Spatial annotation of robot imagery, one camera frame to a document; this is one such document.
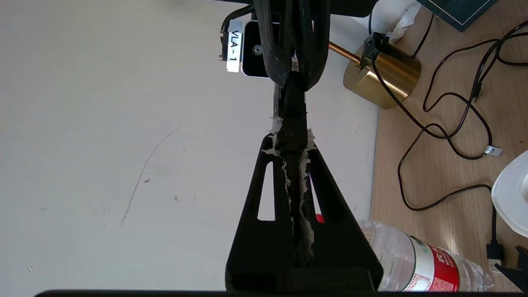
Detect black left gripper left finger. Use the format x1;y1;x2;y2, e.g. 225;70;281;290
225;134;297;291

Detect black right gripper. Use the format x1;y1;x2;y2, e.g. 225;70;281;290
252;0;380;92

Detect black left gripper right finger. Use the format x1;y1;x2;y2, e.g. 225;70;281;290
295;132;384;291

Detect small black connector front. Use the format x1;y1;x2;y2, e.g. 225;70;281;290
273;78;309;155

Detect clear water bottle red cap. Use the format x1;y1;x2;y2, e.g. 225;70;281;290
316;214;495;292

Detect brass desk lamp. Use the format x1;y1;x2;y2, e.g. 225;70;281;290
329;39;422;110

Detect small white object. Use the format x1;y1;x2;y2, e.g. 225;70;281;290
368;0;422;44

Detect dark teal paper gift bag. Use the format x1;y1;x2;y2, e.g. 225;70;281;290
416;0;500;33

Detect white toilet paper roll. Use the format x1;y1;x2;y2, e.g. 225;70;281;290
491;151;528;238

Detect long black cable with plugs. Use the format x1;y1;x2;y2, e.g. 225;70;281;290
397;21;528;264

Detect black cable with silver tip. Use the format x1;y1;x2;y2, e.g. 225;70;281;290
369;54;503;161

